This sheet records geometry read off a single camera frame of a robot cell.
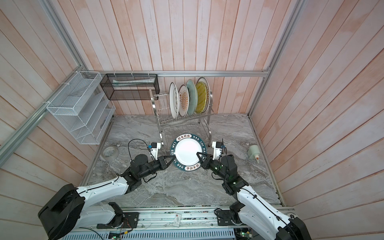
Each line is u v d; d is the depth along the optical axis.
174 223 0.72
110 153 0.98
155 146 0.73
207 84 0.73
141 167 0.62
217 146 0.70
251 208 0.52
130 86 1.04
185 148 0.77
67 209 0.41
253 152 0.90
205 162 0.70
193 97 0.75
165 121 0.82
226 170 0.59
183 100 0.80
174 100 0.85
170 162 0.76
